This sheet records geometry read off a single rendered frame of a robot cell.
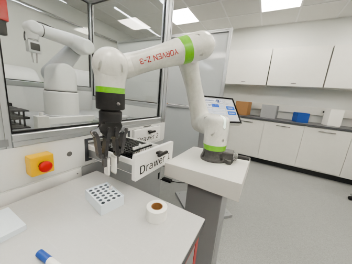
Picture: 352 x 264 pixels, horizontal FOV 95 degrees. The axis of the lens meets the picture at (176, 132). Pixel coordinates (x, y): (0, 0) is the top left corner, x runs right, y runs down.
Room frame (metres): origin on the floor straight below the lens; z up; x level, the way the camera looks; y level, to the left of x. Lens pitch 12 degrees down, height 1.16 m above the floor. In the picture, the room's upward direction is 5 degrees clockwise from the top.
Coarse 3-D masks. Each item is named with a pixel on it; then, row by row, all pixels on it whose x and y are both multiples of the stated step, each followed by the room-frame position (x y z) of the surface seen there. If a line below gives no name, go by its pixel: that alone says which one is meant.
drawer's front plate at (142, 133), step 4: (144, 128) 1.08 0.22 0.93; (148, 128) 1.11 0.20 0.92; (152, 128) 1.16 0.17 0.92; (156, 128) 1.20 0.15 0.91; (136, 132) 1.01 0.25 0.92; (140, 132) 1.04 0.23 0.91; (144, 132) 1.08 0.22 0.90; (148, 132) 1.12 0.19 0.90; (156, 132) 1.20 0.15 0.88; (136, 136) 1.01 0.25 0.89; (140, 136) 1.04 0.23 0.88; (144, 136) 1.08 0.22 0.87; (152, 136) 1.16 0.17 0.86; (156, 136) 1.21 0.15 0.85; (144, 140) 1.08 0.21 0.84; (148, 140) 1.12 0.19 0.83; (152, 140) 1.17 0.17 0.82
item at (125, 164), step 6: (132, 138) 0.93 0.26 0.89; (90, 144) 0.79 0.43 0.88; (156, 144) 0.86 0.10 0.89; (90, 150) 0.73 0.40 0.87; (90, 156) 0.73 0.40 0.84; (108, 156) 0.67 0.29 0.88; (120, 156) 0.64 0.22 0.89; (120, 162) 0.63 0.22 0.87; (126, 162) 0.62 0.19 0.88; (120, 168) 0.63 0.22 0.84; (126, 168) 0.62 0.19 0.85
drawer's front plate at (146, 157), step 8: (168, 144) 0.79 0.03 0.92; (144, 152) 0.62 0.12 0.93; (152, 152) 0.67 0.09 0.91; (168, 152) 0.79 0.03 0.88; (136, 160) 0.58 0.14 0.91; (144, 160) 0.62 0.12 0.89; (152, 160) 0.67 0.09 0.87; (168, 160) 0.80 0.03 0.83; (136, 168) 0.58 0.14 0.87; (152, 168) 0.68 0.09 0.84; (136, 176) 0.58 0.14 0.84; (144, 176) 0.63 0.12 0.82
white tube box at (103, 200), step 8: (104, 184) 0.58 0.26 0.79; (88, 192) 0.51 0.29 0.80; (96, 192) 0.52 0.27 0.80; (104, 192) 0.53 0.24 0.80; (112, 192) 0.53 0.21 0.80; (88, 200) 0.51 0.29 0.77; (96, 200) 0.48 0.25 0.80; (104, 200) 0.48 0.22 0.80; (112, 200) 0.48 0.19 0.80; (120, 200) 0.51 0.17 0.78; (96, 208) 0.47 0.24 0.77; (104, 208) 0.46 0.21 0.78; (112, 208) 0.48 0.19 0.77
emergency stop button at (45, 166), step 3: (42, 162) 0.52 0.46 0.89; (45, 162) 0.52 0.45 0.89; (48, 162) 0.53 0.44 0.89; (39, 165) 0.52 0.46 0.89; (42, 165) 0.52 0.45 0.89; (45, 165) 0.52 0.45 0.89; (48, 165) 0.53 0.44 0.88; (51, 165) 0.54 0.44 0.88; (39, 168) 0.51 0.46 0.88; (42, 168) 0.51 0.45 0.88; (45, 168) 0.52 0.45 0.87; (48, 168) 0.53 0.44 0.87; (51, 168) 0.54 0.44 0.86; (42, 171) 0.52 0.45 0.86; (45, 171) 0.52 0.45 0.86
